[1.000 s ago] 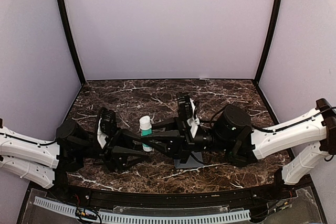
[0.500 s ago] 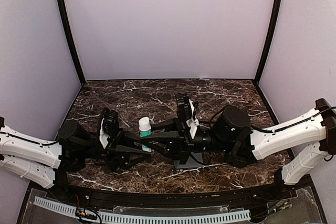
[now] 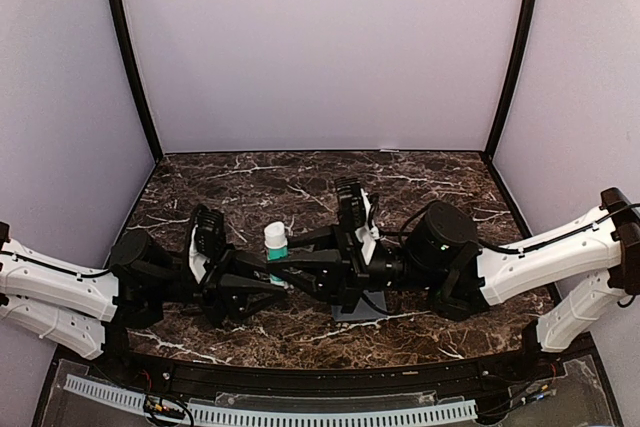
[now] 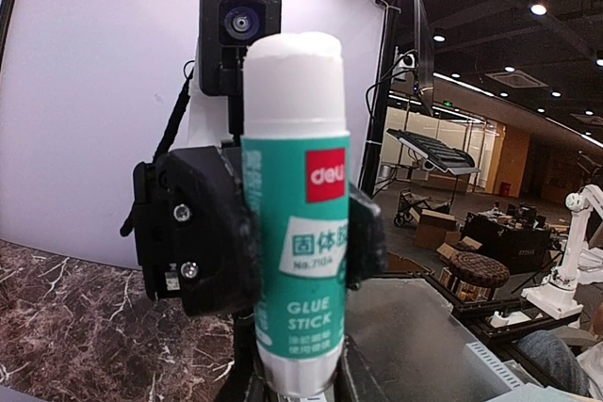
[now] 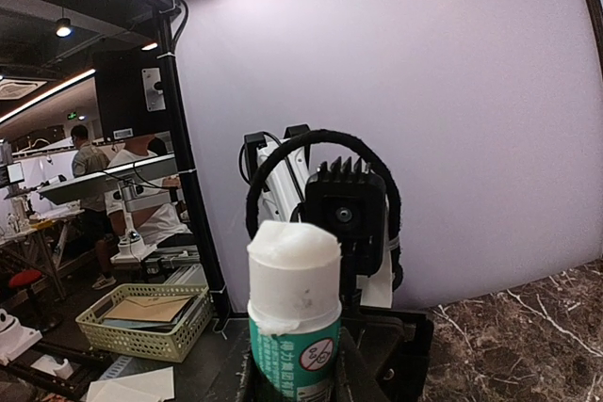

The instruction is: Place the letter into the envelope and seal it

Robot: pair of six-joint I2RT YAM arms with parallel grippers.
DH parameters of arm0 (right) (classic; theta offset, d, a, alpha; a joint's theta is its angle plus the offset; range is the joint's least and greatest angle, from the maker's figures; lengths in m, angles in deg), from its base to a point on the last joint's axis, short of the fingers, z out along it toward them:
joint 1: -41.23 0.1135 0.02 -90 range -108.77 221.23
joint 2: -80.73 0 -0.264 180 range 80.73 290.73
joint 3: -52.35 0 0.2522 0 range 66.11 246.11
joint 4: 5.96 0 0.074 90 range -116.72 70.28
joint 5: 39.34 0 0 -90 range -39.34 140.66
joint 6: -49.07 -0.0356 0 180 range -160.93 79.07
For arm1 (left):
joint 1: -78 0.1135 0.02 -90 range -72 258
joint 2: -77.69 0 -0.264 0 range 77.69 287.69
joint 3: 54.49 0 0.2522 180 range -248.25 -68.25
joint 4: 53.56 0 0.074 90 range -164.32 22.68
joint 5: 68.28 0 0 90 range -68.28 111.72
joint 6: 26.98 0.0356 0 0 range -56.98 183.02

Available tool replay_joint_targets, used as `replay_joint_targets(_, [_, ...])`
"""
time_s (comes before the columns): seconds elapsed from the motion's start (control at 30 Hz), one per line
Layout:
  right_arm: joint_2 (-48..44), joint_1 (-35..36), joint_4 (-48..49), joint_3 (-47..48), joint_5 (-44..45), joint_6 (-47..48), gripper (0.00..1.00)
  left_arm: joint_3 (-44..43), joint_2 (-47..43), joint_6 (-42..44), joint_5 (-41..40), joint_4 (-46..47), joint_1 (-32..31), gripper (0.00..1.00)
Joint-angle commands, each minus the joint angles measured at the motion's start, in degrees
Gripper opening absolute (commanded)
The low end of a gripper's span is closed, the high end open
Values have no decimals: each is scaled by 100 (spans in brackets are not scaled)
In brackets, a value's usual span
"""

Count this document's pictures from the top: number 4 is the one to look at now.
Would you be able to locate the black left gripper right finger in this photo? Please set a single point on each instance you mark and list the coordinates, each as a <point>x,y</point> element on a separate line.
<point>355,380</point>

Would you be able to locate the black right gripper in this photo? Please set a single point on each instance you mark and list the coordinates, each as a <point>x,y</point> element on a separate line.
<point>196,238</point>

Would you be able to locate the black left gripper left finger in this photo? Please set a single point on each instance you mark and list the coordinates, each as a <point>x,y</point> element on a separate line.
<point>243,383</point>

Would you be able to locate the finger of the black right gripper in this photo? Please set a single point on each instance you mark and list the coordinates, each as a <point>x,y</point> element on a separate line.
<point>366,250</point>

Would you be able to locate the green white glue stick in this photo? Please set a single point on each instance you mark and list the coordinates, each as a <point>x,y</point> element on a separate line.
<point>295,164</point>

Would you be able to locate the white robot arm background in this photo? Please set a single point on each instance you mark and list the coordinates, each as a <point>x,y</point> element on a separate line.
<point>586,265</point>

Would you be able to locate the brown cardboard box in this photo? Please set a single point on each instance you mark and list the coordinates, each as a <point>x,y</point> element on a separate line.
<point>434,229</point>

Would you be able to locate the round woven brown stool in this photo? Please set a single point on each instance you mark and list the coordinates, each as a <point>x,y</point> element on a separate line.
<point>476,277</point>

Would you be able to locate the slanted black tray rack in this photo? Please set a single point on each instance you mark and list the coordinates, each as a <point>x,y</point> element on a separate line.
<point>434,154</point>

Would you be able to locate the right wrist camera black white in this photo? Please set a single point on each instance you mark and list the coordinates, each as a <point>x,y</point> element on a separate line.
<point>226,30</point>

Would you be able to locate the black right corner frame post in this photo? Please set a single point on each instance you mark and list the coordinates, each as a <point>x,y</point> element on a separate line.
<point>373,141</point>

